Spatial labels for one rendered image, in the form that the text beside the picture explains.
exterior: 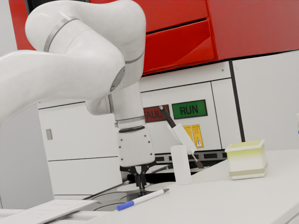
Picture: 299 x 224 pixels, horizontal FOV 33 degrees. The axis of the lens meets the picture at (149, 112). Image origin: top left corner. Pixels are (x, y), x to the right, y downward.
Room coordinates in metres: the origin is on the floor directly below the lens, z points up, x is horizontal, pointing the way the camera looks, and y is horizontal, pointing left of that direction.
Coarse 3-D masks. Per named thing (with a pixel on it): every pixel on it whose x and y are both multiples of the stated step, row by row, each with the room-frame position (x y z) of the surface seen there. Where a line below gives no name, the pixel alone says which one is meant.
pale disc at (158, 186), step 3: (159, 183) 1.50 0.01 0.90; (162, 183) 1.49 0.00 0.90; (165, 183) 1.48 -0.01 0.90; (168, 183) 1.47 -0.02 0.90; (171, 183) 1.47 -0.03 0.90; (150, 186) 1.47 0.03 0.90; (153, 186) 1.47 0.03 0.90; (156, 186) 1.46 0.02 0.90; (159, 186) 1.45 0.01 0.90; (162, 186) 1.44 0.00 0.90; (165, 186) 1.44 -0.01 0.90; (147, 189) 1.44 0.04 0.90; (150, 189) 1.43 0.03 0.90; (153, 189) 1.42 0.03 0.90; (156, 189) 1.42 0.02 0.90; (159, 189) 1.41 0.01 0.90
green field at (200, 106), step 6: (192, 102) 1.48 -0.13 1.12; (198, 102) 1.47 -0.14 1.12; (174, 108) 1.52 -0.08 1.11; (180, 108) 1.51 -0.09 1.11; (186, 108) 1.49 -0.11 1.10; (192, 108) 1.48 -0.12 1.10; (198, 108) 1.47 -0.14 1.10; (204, 108) 1.46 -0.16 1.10; (174, 114) 1.52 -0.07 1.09; (180, 114) 1.51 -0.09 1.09; (186, 114) 1.50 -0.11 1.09; (192, 114) 1.48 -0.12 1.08; (198, 114) 1.47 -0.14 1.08; (204, 114) 1.46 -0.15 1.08
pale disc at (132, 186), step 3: (135, 183) 1.56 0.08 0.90; (147, 183) 1.53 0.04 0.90; (123, 186) 1.55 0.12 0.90; (126, 186) 1.54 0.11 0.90; (129, 186) 1.53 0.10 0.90; (132, 186) 1.52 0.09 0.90; (135, 186) 1.51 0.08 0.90; (141, 186) 1.50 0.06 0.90; (117, 189) 1.51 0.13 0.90; (120, 189) 1.51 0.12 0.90; (123, 189) 1.50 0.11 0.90; (126, 189) 1.49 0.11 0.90; (129, 189) 1.48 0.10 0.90; (132, 189) 1.47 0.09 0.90; (135, 189) 1.47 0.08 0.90
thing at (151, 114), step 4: (148, 108) 1.58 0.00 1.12; (152, 108) 1.57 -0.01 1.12; (156, 108) 1.56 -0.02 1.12; (144, 112) 1.59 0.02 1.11; (148, 112) 1.58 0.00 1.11; (152, 112) 1.57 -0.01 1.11; (156, 112) 1.56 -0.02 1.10; (160, 112) 1.55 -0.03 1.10; (148, 116) 1.58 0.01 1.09; (152, 116) 1.57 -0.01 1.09; (156, 116) 1.56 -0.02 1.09; (160, 116) 1.56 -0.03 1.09; (148, 120) 1.59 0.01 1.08; (152, 120) 1.58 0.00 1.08
